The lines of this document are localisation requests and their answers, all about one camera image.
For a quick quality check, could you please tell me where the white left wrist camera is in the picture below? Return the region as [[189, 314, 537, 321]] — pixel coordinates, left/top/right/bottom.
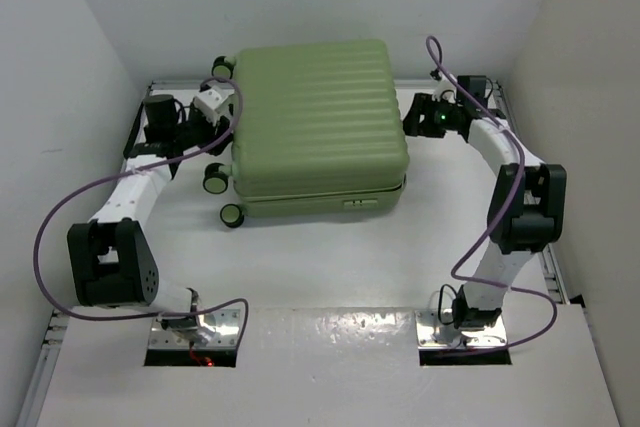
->
[[192, 87, 234, 125]]

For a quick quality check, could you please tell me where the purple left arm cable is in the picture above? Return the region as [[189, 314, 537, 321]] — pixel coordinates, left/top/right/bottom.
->
[[33, 77, 250, 348]]

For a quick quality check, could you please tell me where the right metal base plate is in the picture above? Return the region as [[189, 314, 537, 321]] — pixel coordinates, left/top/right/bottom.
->
[[414, 309, 508, 351]]

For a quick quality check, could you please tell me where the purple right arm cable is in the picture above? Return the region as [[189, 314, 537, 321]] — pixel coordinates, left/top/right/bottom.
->
[[425, 35, 559, 354]]

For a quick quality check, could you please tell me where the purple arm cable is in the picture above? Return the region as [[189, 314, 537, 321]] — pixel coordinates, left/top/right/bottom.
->
[[425, 35, 559, 354], [33, 77, 250, 348]]

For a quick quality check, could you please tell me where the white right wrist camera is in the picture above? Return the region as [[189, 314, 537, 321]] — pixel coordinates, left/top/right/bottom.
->
[[432, 79, 457, 103]]

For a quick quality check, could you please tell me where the green suitcase with blue lining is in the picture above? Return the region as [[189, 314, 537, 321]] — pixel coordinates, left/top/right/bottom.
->
[[203, 39, 409, 228]]

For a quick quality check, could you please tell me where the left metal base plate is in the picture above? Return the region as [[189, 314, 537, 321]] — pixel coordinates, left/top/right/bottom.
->
[[148, 309, 242, 350]]

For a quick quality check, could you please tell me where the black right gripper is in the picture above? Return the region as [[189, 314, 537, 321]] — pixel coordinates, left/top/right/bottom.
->
[[394, 93, 461, 139]]

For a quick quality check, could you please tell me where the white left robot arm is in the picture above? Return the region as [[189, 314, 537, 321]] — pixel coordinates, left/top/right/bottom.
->
[[67, 87, 233, 346]]

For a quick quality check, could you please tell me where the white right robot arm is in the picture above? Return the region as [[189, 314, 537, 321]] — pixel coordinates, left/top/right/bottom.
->
[[403, 76, 568, 330]]

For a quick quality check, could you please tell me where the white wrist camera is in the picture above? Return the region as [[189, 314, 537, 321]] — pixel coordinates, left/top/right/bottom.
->
[[432, 79, 457, 103], [192, 87, 234, 125]]

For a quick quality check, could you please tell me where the metal base plate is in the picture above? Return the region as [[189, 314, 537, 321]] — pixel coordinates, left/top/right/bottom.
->
[[414, 309, 508, 351], [148, 309, 242, 350]]

